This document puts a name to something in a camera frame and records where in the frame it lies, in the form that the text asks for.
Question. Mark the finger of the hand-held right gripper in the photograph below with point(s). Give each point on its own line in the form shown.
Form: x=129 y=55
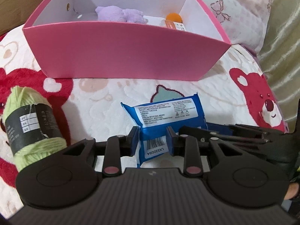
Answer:
x=218 y=126
x=194 y=131

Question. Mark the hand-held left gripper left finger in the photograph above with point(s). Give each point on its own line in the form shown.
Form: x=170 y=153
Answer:
x=134 y=143

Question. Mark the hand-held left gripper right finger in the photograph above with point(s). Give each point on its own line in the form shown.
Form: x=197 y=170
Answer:
x=171 y=143

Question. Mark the blue wet wipes packet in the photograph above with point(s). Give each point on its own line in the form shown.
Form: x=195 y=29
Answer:
x=164 y=114

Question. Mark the pink cardboard box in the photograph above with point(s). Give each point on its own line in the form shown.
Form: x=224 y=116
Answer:
x=129 y=49

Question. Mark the white bottle with orange label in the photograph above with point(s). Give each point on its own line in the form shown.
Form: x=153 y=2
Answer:
x=175 y=26

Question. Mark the orange makeup sponge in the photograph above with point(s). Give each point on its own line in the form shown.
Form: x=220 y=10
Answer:
x=174 y=16

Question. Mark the purple plush toy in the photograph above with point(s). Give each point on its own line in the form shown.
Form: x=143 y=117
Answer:
x=117 y=14

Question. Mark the person's right hand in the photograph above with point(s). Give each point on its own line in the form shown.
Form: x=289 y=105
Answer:
x=294 y=187

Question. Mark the bear printed blanket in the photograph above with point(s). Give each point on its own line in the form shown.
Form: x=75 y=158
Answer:
x=105 y=93

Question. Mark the green yarn ball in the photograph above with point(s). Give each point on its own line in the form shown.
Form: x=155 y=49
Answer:
x=35 y=150

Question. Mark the pale green satin cloth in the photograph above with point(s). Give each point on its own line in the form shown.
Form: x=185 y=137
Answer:
x=284 y=39

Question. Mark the pink floral pillow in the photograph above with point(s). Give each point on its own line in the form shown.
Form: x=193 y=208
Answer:
x=241 y=7

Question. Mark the brown pillow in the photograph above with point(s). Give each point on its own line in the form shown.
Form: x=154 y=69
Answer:
x=21 y=2

